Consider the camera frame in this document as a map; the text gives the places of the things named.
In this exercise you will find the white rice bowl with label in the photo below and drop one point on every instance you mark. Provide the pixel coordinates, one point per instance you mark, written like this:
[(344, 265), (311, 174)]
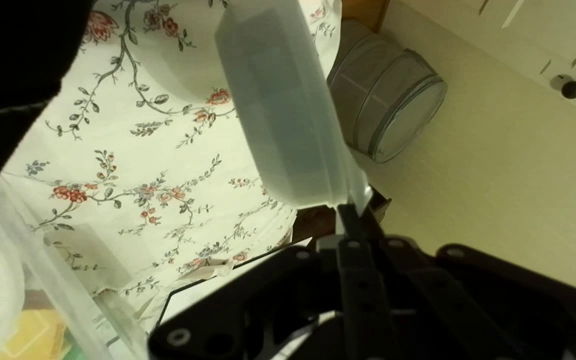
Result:
[(289, 113)]

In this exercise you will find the white closet door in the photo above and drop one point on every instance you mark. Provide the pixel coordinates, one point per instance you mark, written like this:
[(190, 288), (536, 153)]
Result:
[(535, 40)]

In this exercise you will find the yellow packet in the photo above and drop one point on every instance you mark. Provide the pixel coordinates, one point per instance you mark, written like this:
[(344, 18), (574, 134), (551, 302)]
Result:
[(30, 337)]

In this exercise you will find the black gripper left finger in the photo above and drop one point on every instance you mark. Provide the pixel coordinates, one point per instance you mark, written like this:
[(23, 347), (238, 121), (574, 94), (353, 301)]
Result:
[(289, 307)]

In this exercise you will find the black fabric bag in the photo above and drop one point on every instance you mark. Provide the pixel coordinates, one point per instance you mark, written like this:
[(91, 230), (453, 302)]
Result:
[(9, 81)]

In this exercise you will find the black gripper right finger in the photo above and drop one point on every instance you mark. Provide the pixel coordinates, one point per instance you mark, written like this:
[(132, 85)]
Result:
[(474, 307)]

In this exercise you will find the clear plastic storage box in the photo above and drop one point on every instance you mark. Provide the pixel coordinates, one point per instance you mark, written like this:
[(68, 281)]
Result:
[(68, 301)]

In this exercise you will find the grey mesh laundry hamper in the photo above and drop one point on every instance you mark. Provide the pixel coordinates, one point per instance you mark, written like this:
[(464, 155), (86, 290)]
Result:
[(389, 92)]

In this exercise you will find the floral bedspread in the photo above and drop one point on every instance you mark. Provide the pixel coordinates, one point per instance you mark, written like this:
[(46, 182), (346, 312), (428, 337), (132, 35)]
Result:
[(154, 166)]

